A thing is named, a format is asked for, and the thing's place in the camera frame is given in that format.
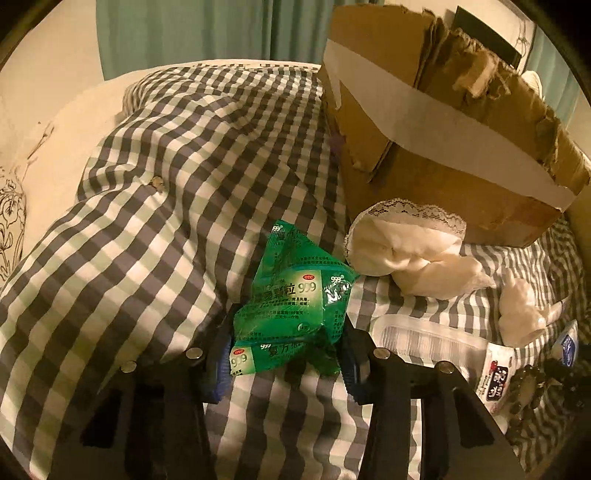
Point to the blue tissue packet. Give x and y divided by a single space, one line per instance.
569 346

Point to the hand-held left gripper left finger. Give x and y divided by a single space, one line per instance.
218 374

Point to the green medicine packet bag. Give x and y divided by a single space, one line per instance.
286 300

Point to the clear plastic comb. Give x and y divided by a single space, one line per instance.
425 339

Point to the floral print pillow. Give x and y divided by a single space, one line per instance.
10 217

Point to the white lace cloth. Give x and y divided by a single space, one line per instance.
406 249

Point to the grey checkered blanket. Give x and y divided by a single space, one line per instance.
175 221

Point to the crumpled white tissue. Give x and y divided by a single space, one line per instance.
524 314

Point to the brown cardboard box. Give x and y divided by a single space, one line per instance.
438 157

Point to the white wet wipes packet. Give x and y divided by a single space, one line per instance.
496 374

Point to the green curtain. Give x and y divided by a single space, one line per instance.
545 55
207 32

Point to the white bed sheet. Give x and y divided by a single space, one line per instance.
60 129

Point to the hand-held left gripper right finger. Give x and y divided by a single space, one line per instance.
353 369

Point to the black flat television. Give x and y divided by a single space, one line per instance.
491 34

